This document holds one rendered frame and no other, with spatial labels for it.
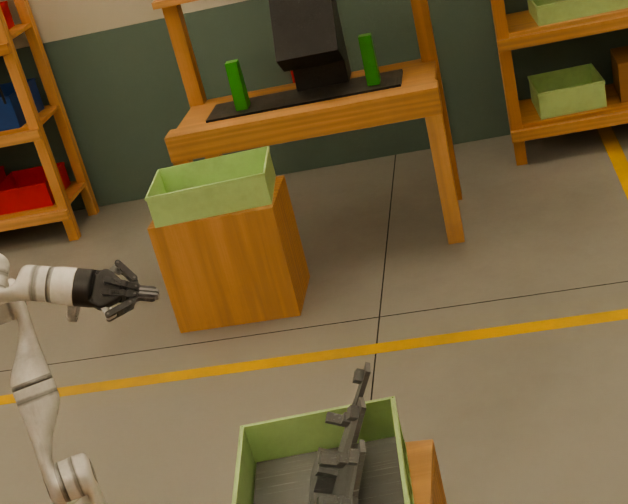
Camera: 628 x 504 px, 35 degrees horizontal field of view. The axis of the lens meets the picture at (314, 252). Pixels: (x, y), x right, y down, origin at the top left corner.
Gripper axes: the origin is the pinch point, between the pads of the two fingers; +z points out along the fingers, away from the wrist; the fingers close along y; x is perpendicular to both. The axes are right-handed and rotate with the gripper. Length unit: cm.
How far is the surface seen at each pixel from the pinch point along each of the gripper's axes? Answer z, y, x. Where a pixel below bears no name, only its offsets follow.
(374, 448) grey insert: 53, -2, 77
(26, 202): -159, 262, 427
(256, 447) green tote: 22, -3, 83
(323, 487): 39, -17, 63
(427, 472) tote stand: 66, -8, 75
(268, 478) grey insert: 26, -11, 81
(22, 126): -160, 293, 381
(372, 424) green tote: 52, 4, 76
